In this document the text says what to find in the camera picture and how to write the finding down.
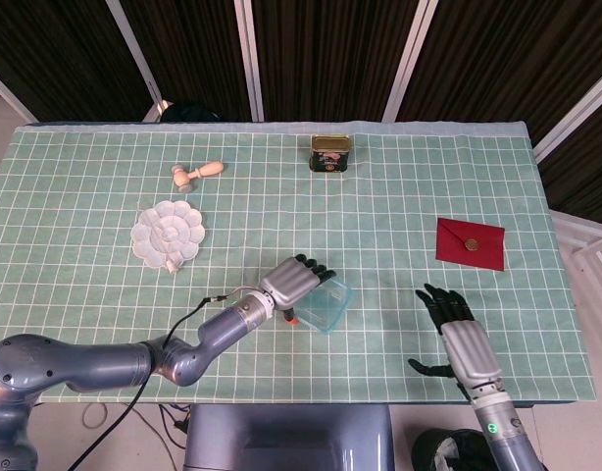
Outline blue-grey robot torso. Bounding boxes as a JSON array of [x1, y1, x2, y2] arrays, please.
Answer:
[[182, 404, 395, 471]]

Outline black floor cable bundle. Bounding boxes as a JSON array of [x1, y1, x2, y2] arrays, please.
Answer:
[[133, 402, 192, 471]]

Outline white partition frame post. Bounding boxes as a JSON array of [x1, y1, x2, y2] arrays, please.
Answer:
[[0, 66, 37, 124], [233, 0, 266, 123], [530, 63, 602, 163], [381, 0, 439, 122], [104, 0, 161, 102]]

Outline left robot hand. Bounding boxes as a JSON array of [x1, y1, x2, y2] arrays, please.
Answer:
[[259, 253, 337, 328]]

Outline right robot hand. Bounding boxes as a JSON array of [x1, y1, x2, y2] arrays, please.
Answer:
[[407, 283, 503, 393]]

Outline white flower paint palette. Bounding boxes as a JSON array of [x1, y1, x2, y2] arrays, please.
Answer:
[[130, 199, 206, 275]]

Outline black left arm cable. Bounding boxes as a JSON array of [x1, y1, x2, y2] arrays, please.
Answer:
[[98, 291, 243, 471]]

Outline clear blue plastic tray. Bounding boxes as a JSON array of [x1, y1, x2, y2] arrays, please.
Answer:
[[297, 277, 355, 337]]

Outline white metal rack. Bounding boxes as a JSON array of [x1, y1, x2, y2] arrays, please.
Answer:
[[550, 208, 602, 276]]

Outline black gold luncheon meat can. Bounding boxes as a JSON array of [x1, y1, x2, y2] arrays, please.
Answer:
[[309, 133, 354, 174]]

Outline red envelope with gold seal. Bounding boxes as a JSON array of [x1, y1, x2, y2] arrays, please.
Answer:
[[435, 217, 507, 273]]

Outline clear plastic food container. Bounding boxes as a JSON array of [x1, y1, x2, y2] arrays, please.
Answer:
[[300, 282, 354, 337]]

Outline black fabric bundle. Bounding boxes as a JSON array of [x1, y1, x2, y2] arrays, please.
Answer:
[[158, 100, 225, 123]]

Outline black waste bin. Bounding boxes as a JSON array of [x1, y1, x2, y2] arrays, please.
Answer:
[[411, 428, 497, 471]]

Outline small wooden mallet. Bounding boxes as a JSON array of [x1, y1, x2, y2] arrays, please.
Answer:
[[171, 160, 225, 193]]

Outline green checkered tablecloth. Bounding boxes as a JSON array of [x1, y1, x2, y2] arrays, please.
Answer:
[[0, 120, 599, 408]]

